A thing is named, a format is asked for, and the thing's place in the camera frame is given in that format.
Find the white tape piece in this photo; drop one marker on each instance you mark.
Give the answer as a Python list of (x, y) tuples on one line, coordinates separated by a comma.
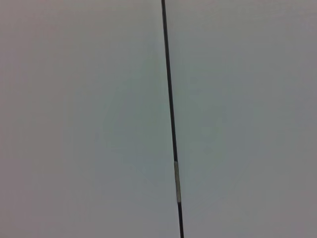
[(177, 182)]

